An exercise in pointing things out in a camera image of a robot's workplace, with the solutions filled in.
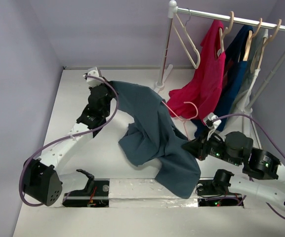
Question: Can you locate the wooden hanger with red shirt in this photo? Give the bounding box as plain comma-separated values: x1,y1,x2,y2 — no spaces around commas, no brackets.
216,11,234,57

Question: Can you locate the white clothes rack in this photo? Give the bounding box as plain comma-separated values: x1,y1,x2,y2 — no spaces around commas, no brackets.
167,11,282,136

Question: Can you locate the cream plastic hanger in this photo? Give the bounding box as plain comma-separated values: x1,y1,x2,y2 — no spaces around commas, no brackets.
172,13,201,69

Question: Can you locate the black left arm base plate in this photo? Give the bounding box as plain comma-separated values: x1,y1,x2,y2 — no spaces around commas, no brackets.
62,169,110,207

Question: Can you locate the wooden hanger with grey shirt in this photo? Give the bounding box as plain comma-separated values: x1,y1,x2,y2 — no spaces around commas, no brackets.
250,19,282,73

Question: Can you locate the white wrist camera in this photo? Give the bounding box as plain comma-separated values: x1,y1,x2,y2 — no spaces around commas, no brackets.
203,113,221,141
83,67,102,87

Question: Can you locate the navy blue t-shirt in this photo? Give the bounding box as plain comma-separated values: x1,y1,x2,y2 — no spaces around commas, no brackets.
194,24,254,138

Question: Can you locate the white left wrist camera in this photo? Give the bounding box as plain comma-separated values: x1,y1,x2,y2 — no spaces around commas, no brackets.
83,67,102,87

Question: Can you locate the teal blue t-shirt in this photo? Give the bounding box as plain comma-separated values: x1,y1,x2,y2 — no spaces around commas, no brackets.
112,81,201,199

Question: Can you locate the pink wire hanger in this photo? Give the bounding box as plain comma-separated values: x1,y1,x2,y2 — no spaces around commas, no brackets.
162,101,199,141

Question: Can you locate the magenta red t-shirt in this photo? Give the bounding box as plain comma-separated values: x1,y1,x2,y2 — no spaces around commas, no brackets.
167,20,226,120

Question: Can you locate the pale grey-green t-shirt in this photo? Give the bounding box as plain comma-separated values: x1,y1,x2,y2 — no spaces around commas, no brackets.
230,28,268,113

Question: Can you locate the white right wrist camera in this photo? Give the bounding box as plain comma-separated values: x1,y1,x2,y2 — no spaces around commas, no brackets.
203,113,221,141

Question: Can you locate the wooden hanger with navy shirt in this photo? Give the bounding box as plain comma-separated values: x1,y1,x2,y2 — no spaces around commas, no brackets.
243,18,263,61

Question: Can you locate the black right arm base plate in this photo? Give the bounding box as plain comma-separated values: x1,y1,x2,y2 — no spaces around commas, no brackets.
195,179,244,207

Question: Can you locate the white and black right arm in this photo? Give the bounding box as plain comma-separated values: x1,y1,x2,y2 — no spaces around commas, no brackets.
182,131,285,212

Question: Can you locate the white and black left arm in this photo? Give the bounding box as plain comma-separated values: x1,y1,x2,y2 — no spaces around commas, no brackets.
19,80,118,207

